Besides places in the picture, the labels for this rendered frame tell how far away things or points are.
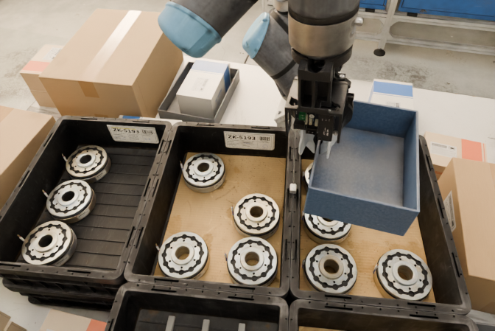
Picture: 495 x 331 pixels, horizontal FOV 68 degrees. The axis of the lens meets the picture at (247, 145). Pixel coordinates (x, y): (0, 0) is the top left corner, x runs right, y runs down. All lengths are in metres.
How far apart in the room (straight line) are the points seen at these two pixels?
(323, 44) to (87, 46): 1.03
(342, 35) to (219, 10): 0.14
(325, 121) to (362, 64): 2.24
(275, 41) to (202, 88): 0.32
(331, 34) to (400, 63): 2.38
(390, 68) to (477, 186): 1.80
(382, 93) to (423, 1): 1.47
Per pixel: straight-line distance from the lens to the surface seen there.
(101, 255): 0.89
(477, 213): 0.95
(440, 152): 1.14
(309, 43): 0.41
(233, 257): 0.78
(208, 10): 0.45
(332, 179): 0.62
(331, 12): 0.39
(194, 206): 0.88
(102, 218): 0.93
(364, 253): 0.84
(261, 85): 1.35
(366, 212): 0.55
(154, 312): 0.80
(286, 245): 0.73
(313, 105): 0.44
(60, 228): 0.92
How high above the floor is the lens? 1.57
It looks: 49 degrees down
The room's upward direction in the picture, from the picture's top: 3 degrees counter-clockwise
